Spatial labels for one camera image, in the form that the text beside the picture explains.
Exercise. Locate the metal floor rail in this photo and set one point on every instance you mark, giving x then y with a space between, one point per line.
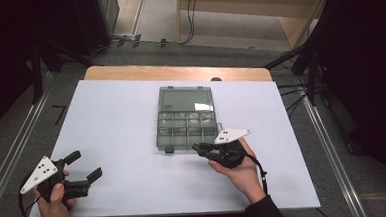
330 154
16 148

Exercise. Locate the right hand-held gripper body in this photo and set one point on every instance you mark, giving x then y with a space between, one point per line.
230 135

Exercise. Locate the white table sheet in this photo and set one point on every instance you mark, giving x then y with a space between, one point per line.
115 126

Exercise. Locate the person's right hand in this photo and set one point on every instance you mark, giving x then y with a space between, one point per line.
244 179

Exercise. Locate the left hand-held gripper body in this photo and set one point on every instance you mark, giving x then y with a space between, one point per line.
39 173

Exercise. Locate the dark cabinet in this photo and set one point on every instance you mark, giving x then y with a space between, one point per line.
99 16

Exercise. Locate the wooden shelf unit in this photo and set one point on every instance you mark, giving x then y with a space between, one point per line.
242 5

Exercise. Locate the dark table grommet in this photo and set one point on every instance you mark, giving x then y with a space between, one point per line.
216 79

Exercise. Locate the power strip with plugs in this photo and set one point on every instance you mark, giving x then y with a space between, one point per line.
134 38

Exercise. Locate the grey transparent compartment box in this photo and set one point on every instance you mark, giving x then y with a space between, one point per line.
185 122

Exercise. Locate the black metal stand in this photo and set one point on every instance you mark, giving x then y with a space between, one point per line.
312 72
37 73

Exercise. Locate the person's left hand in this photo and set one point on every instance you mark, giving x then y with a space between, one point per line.
54 212

